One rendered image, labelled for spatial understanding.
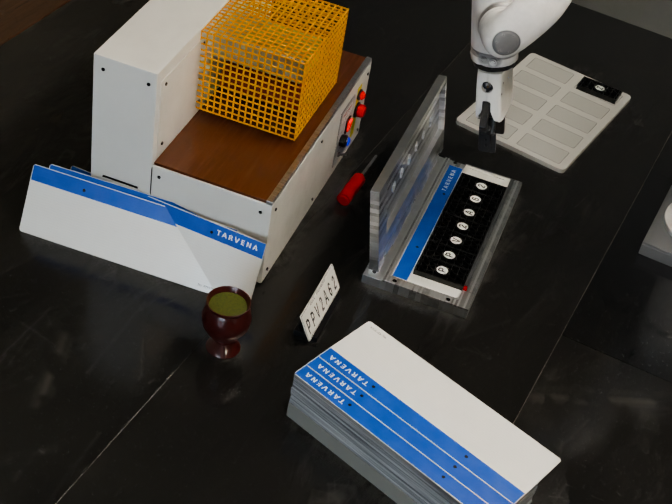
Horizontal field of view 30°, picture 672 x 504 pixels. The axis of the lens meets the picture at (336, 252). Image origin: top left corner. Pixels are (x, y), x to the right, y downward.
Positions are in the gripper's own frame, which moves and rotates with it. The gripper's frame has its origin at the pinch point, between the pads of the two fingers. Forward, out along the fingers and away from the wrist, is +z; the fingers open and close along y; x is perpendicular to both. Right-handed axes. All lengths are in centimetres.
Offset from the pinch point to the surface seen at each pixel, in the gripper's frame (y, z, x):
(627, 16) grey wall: 226, 84, 4
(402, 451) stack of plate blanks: -67, 17, -3
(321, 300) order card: -34.2, 18.0, 21.9
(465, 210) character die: 5.3, 21.9, 6.0
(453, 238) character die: -4.4, 21.9, 5.8
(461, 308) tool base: -21.7, 24.4, -0.5
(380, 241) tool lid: -20.7, 13.1, 15.2
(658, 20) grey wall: 225, 84, -7
